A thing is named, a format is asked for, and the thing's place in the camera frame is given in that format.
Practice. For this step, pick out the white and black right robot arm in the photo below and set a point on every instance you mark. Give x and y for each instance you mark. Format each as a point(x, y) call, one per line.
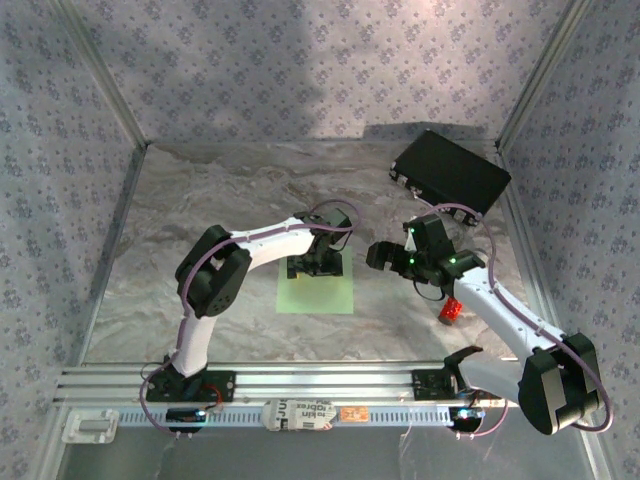
point(500, 310)

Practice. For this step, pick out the light green paper sheet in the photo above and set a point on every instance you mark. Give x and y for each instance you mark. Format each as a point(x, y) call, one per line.
point(315, 297)

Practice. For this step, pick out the black hard case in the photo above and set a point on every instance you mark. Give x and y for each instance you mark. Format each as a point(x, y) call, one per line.
point(450, 170)

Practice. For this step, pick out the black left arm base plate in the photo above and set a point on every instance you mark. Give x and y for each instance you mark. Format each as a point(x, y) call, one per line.
point(227, 392)

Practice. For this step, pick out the aluminium corner post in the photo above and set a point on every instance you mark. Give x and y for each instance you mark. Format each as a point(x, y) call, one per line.
point(540, 75)
point(103, 75)

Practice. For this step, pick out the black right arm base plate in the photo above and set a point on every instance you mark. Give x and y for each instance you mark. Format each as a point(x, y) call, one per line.
point(430, 385)

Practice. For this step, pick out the orange sticker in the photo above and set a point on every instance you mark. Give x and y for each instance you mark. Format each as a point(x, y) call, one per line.
point(354, 413)

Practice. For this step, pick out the black controller board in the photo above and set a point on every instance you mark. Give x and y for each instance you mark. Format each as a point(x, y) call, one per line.
point(465, 415)
point(185, 415)

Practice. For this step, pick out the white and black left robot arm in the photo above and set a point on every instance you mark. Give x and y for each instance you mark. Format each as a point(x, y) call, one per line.
point(270, 242)

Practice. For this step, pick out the black left controller board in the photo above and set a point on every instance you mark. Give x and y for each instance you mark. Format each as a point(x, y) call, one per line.
point(185, 415)

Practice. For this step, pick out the aluminium mounting rail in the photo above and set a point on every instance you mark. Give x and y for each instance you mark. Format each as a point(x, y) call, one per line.
point(320, 382)

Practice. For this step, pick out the black right controller board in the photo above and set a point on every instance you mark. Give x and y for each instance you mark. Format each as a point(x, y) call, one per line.
point(465, 415)

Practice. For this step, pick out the aluminium table side rail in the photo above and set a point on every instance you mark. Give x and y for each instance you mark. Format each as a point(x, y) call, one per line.
point(111, 250)
point(522, 250)

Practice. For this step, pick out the white plastic bracket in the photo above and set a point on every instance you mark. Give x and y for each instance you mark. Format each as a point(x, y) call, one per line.
point(90, 426)

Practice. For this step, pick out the white printed paper roll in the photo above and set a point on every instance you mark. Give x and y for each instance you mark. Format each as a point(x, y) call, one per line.
point(300, 415)

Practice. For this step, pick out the red glitter tube white cap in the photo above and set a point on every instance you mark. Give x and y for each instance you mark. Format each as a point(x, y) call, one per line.
point(451, 311)

